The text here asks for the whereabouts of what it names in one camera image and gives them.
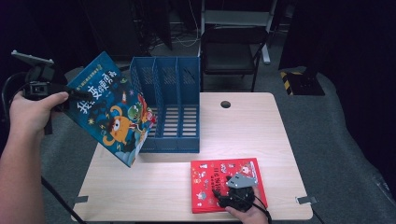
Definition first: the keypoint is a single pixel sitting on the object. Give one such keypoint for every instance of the black stand base striped edge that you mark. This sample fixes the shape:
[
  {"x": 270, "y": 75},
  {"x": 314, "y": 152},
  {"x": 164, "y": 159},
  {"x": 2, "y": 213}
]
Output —
[{"x": 306, "y": 85}]

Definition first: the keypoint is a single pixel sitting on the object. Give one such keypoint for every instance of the grey tape strip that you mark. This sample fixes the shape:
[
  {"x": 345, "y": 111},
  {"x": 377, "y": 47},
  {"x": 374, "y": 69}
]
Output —
[
  {"x": 306, "y": 200},
  {"x": 81, "y": 199}
]

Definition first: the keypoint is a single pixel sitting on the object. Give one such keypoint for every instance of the black folding chair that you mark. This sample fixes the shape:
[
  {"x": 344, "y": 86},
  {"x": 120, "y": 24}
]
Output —
[{"x": 229, "y": 56}]

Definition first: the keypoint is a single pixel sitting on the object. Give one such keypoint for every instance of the red picture book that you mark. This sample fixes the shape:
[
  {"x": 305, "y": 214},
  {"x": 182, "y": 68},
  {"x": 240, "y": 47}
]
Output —
[{"x": 205, "y": 183}]

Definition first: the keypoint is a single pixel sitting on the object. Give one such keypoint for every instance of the blue plastic file rack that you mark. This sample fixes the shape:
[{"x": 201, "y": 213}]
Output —
[{"x": 186, "y": 93}]

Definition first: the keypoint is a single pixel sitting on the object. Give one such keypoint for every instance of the blue cartoon picture book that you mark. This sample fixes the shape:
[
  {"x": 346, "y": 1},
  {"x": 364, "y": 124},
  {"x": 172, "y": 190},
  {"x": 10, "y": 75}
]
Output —
[{"x": 118, "y": 124}]

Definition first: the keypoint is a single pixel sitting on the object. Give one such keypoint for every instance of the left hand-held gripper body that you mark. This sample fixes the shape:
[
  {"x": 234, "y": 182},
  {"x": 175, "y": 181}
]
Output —
[{"x": 42, "y": 82}]

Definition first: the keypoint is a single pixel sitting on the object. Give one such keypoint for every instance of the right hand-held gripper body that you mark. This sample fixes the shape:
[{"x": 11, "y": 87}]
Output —
[{"x": 238, "y": 196}]

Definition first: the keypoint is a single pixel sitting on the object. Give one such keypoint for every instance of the person's right hand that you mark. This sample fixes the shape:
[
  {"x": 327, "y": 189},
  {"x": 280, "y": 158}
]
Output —
[{"x": 253, "y": 216}]

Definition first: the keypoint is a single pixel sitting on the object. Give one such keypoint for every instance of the person's left hand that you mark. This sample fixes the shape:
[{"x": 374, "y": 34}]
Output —
[{"x": 31, "y": 115}]

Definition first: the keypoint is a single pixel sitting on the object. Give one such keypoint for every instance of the grey floor carpet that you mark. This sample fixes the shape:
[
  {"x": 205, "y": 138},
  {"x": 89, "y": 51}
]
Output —
[{"x": 311, "y": 124}]

